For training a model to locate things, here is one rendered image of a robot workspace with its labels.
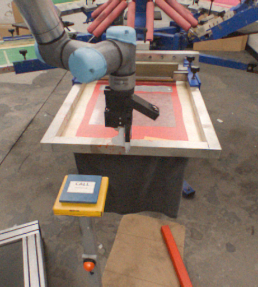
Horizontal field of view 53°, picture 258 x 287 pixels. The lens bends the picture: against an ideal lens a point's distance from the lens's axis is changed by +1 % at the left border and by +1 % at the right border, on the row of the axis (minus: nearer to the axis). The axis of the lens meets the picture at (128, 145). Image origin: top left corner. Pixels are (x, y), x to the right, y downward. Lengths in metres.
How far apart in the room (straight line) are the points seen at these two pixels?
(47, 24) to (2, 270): 1.23
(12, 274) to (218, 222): 1.30
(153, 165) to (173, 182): 0.12
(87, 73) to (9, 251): 1.22
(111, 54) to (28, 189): 1.72
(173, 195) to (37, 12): 0.82
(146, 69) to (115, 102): 0.60
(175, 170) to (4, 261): 1.02
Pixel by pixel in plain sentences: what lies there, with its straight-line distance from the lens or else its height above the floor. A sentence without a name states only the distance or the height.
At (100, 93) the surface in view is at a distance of 1.25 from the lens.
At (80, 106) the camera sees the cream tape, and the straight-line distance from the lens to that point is 1.15.
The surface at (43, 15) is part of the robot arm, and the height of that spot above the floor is 1.37.
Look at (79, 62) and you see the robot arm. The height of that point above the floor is 1.29.
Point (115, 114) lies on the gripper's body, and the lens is 0.75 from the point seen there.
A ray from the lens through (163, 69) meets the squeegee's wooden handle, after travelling 1.33.
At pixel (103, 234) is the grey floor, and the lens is 1.80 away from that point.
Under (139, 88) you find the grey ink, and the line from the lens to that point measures 1.28.
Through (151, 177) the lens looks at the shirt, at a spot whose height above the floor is 0.75.
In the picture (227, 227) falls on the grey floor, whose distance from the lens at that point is 1.95.
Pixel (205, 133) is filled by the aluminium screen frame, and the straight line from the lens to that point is 0.92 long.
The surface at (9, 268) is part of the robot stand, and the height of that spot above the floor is 0.21.
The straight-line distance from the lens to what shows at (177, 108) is 1.13.
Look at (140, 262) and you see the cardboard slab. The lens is 1.67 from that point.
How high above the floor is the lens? 1.48
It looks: 36 degrees down
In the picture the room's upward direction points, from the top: straight up
